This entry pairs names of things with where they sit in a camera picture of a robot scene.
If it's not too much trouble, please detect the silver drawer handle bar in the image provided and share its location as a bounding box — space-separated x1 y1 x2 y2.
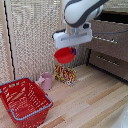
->
95 54 121 67
92 35 119 45

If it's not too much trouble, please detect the red yellow snack bag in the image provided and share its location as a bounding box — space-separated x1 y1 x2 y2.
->
53 63 78 88

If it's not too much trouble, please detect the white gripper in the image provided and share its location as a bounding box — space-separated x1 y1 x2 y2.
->
52 23 94 57

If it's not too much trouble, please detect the beige woven screen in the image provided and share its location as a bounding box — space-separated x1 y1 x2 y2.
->
5 0 90 83

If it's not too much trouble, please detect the red basket with blue rim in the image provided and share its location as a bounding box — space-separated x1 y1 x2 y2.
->
0 77 54 128

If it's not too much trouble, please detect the brown wooden dresser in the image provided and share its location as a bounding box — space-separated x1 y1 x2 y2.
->
81 9 128 83

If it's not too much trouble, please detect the black cable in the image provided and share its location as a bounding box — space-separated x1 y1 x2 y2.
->
91 29 128 36

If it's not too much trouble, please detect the orange-red bowl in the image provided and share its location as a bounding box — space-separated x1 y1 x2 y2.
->
53 46 77 65

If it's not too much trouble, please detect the pink cup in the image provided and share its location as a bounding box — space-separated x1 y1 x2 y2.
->
36 71 54 91

